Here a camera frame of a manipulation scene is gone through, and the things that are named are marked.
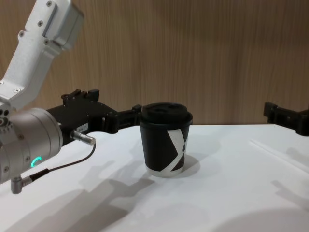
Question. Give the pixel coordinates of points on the silver and white left robot arm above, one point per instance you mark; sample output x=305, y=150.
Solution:
x=31, y=135

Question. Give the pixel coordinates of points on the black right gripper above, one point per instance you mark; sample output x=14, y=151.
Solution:
x=304, y=123

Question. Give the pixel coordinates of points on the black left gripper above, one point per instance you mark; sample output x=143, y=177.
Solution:
x=82, y=116

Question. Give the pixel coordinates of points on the white table cloth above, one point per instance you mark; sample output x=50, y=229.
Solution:
x=217, y=193

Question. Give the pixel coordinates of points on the black paper cup, white pattern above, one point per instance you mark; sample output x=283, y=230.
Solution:
x=159, y=149

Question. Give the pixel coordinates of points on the black plastic cup lid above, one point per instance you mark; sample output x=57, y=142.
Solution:
x=166, y=113

